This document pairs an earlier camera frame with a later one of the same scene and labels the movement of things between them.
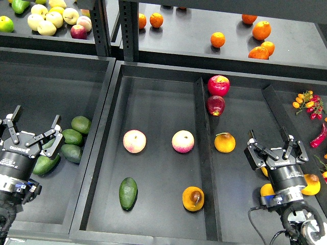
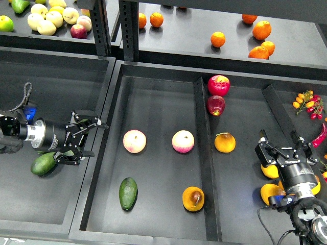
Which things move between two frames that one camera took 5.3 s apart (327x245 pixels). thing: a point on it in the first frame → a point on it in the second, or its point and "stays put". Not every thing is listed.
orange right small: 269,46 stays put
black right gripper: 285,166 → 297,172
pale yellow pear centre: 55,17 stays put
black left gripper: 18,156 → 49,136
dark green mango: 128,193 stays put
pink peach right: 183,141 stays put
